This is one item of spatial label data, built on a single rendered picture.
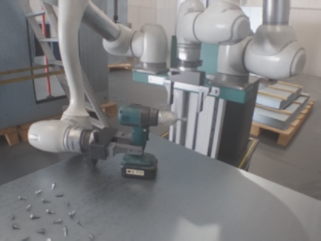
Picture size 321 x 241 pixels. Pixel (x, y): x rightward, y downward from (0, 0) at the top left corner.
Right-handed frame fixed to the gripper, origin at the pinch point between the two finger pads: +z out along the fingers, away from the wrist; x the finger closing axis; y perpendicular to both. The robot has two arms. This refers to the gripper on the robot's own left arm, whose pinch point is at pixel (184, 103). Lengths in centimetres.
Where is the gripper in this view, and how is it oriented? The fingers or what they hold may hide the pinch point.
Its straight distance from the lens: 87.2
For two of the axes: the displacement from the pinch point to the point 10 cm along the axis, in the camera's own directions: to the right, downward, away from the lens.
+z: -0.4, 9.3, 3.7
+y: -5.7, 2.9, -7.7
